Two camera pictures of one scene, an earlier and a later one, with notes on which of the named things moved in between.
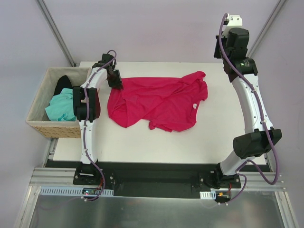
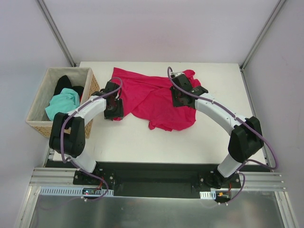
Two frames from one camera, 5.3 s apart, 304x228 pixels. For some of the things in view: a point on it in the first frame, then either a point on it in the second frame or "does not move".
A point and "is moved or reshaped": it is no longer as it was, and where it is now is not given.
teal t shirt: (61, 107) does not move
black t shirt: (63, 82) does not move
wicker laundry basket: (38, 119) does not move
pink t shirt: (170, 104) is moved or reshaped
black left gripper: (114, 77) → (114, 111)
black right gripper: (219, 46) → (178, 100)
